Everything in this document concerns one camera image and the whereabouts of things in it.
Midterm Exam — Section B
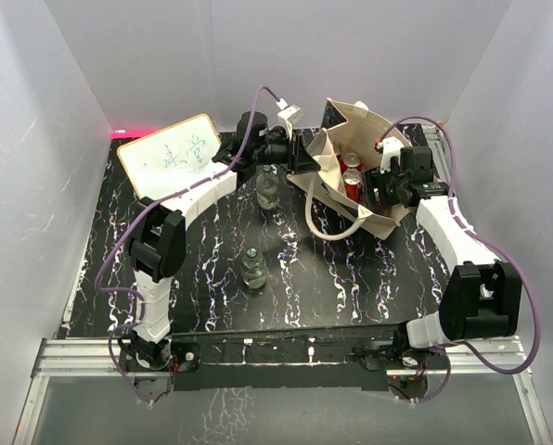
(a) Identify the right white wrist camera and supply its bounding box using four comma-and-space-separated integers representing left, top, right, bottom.
375, 136, 409, 173

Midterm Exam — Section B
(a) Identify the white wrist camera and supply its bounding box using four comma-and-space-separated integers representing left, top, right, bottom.
276, 98, 303, 139
375, 136, 409, 173

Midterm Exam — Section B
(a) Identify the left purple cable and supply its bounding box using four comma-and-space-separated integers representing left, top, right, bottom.
94, 85, 287, 409

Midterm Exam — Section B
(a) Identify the beige canvas tote bag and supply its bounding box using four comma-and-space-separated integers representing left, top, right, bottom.
288, 98, 409, 241

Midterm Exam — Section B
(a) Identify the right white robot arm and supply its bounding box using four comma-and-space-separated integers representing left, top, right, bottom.
364, 141, 522, 368

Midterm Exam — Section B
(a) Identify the small whiteboard orange frame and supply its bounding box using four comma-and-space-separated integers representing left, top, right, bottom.
117, 114, 225, 200

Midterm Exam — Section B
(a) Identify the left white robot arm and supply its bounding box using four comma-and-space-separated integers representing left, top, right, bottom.
118, 106, 319, 370

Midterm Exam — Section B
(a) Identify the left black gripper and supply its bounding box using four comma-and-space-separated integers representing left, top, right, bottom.
253, 131, 321, 177

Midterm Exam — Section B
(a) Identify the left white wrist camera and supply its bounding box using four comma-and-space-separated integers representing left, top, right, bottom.
276, 98, 303, 139

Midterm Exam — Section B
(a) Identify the clear glass bottle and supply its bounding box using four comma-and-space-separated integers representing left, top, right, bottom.
241, 248, 267, 290
256, 165, 279, 210

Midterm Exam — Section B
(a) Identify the red cola can front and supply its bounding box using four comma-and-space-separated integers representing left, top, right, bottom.
340, 152, 363, 172

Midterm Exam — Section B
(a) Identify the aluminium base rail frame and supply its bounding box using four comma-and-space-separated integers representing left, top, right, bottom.
11, 124, 551, 445

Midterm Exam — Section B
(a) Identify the red cola can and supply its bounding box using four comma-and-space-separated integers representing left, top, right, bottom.
340, 152, 363, 172
342, 170, 363, 202

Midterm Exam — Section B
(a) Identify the pink red marker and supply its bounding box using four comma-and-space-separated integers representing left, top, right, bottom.
111, 130, 155, 140

